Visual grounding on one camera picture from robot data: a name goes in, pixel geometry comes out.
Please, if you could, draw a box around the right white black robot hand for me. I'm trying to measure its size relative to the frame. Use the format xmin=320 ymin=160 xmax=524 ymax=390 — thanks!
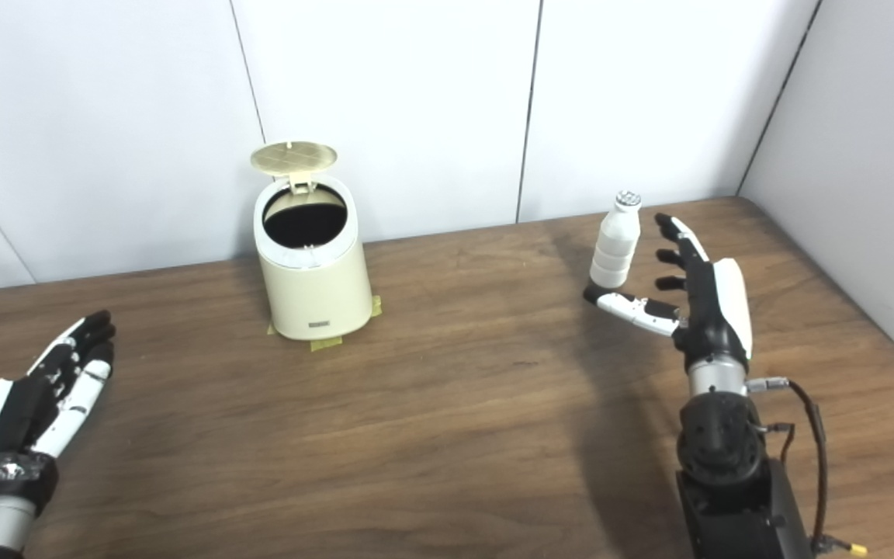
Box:
xmin=583 ymin=213 xmax=754 ymax=373

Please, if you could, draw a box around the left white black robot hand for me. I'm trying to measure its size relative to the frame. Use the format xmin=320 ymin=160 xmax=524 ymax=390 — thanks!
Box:
xmin=0 ymin=311 xmax=117 ymax=517

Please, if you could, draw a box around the small white plastic bottle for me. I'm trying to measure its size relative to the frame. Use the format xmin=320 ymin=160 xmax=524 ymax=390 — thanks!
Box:
xmin=588 ymin=190 xmax=643 ymax=290

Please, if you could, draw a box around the cream-colored bin with lid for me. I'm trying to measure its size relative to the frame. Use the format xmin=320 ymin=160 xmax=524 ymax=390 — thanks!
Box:
xmin=250 ymin=141 xmax=374 ymax=341

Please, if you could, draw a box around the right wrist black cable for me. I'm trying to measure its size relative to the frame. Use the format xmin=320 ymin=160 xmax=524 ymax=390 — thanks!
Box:
xmin=748 ymin=377 xmax=867 ymax=556

